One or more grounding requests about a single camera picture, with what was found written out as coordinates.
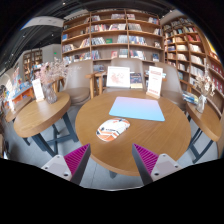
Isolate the small distant bookshelf unit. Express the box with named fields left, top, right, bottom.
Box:
left=22, top=48, right=44, bottom=83

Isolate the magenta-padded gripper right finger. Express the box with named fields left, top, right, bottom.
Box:
left=131, top=143, right=184, bottom=186

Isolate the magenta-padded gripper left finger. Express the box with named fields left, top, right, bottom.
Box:
left=40, top=143, right=92, bottom=186

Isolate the glass vase with dried flowers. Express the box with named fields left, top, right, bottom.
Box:
left=193, top=64, right=216, bottom=114

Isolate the pink blue gradient mouse pad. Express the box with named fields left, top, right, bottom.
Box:
left=108, top=96, right=166, bottom=122

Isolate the small white table sign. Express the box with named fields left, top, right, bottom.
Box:
left=31, top=78, right=46, bottom=103

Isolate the brown armchair with wooden arms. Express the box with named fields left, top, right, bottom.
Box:
left=61, top=59, right=98, bottom=108
left=154, top=61, right=188, bottom=111

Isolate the white orange computer mouse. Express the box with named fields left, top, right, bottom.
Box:
left=95, top=117, right=131, bottom=143

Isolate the white framed floral picture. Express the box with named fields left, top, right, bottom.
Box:
left=105, top=65, right=131, bottom=89

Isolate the brown armchair holding picture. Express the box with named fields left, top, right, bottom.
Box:
left=103, top=57, right=148, bottom=94

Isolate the stack of books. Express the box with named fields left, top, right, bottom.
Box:
left=182, top=90, right=200, bottom=105

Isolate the glass vase with pink flowers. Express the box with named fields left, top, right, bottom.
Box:
left=34, top=58, right=69, bottom=105

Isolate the dark blue book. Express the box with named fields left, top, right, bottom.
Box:
left=129, top=72, right=144, bottom=90

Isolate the white red sign, wooden stand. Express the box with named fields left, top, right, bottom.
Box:
left=145, top=65, right=164, bottom=100

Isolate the tall wooden bookshelf unit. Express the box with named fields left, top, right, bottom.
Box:
left=162, top=14, right=224, bottom=101

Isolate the wide wooden bookshelf unit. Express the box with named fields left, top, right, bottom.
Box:
left=60, top=8, right=165, bottom=68

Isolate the round wooden side table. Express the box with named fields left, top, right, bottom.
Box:
left=13, top=91, right=79, bottom=158

